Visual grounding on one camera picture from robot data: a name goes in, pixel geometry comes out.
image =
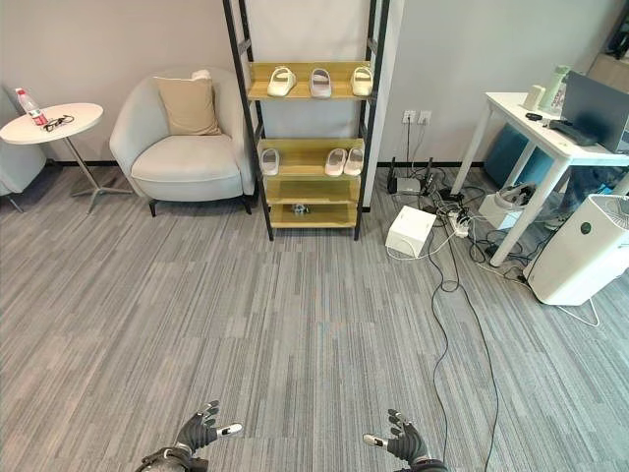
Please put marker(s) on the black frame wooden shoe rack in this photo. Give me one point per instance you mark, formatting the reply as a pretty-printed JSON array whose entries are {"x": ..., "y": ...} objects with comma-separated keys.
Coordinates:
[{"x": 308, "y": 118}]

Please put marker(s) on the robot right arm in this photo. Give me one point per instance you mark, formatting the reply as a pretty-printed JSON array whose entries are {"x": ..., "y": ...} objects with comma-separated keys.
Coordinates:
[{"x": 430, "y": 465}]

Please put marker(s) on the pale pink slipper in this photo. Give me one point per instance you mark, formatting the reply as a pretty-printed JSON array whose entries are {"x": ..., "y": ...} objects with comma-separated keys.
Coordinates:
[
  {"x": 321, "y": 82},
  {"x": 270, "y": 161},
  {"x": 354, "y": 161},
  {"x": 336, "y": 161}
]

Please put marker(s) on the round white side table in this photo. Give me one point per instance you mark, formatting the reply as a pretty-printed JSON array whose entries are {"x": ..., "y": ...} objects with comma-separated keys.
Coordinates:
[{"x": 56, "y": 133}]

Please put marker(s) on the white power strip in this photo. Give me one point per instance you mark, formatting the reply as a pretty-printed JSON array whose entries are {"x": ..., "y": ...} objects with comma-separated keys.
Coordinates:
[{"x": 457, "y": 220}]

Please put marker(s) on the beige cushion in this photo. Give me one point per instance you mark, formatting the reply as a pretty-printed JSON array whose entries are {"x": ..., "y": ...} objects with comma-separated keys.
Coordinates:
[{"x": 189, "y": 105}]

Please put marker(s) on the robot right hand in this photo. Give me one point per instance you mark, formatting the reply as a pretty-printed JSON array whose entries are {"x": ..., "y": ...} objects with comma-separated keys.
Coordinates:
[{"x": 406, "y": 438}]

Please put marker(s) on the black eyeglasses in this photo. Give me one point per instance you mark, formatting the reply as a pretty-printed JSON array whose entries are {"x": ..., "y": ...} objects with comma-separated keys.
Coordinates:
[{"x": 58, "y": 121}]

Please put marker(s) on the white air purifier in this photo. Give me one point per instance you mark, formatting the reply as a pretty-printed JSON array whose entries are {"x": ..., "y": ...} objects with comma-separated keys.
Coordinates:
[{"x": 580, "y": 251}]

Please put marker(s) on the white desk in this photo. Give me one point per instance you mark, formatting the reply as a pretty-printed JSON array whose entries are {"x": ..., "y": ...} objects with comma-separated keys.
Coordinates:
[{"x": 538, "y": 162}]

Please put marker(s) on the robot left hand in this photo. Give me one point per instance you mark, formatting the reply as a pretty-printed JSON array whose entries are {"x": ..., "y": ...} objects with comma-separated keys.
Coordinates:
[{"x": 196, "y": 430}]

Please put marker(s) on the dark laptop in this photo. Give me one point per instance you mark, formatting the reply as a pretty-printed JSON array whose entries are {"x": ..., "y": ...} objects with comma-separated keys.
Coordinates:
[{"x": 592, "y": 110}]

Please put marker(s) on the plastic bottle red label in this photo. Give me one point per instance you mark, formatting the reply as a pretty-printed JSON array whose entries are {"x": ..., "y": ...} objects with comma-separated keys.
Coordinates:
[{"x": 30, "y": 107}]

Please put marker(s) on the pale green bottle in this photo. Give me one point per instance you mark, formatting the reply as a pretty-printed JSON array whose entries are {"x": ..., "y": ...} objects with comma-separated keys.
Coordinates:
[{"x": 556, "y": 91}]

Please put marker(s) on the grey sofa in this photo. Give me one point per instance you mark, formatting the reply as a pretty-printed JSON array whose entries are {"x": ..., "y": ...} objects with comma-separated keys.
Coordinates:
[{"x": 17, "y": 162}]

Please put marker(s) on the wall power socket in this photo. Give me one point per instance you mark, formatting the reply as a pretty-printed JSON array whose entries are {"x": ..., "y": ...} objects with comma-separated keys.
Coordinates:
[
  {"x": 424, "y": 117},
  {"x": 409, "y": 116}
]

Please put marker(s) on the white towel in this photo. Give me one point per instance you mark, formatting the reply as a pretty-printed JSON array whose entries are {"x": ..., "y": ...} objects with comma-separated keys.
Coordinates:
[{"x": 201, "y": 75}]

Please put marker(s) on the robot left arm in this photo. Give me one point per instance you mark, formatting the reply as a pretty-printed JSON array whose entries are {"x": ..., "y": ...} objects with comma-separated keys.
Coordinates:
[{"x": 168, "y": 458}]

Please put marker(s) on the white box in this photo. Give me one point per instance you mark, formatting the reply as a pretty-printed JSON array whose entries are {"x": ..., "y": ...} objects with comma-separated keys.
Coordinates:
[{"x": 410, "y": 231}]

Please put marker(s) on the black router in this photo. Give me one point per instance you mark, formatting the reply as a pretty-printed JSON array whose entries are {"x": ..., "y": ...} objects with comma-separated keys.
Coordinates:
[{"x": 410, "y": 183}]

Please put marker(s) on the cream slipper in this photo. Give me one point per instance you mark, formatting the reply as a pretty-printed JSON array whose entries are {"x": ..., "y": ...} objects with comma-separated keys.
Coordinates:
[
  {"x": 362, "y": 80},
  {"x": 282, "y": 81}
]

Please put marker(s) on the small grey object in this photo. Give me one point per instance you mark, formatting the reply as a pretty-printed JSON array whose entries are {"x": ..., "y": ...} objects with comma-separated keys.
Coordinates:
[{"x": 300, "y": 209}]

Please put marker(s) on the black device on desk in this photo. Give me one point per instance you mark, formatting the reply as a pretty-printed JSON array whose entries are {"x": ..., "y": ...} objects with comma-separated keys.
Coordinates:
[{"x": 572, "y": 132}]

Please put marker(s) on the white armchair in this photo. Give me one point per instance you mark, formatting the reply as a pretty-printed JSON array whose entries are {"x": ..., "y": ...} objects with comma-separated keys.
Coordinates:
[{"x": 184, "y": 147}]

